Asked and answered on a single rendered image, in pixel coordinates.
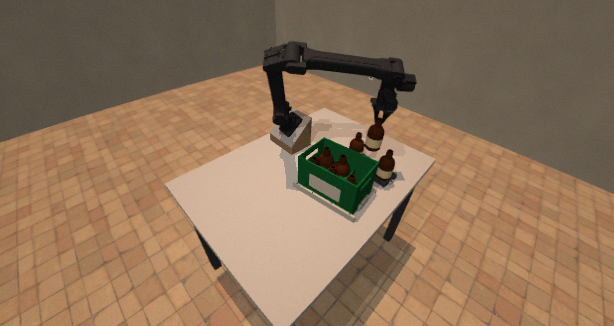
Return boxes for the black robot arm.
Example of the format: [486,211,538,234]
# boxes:
[263,41,417,137]

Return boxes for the green plastic crate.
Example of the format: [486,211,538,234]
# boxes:
[298,140,379,214]

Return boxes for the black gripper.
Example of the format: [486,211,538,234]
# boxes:
[370,89,390,124]

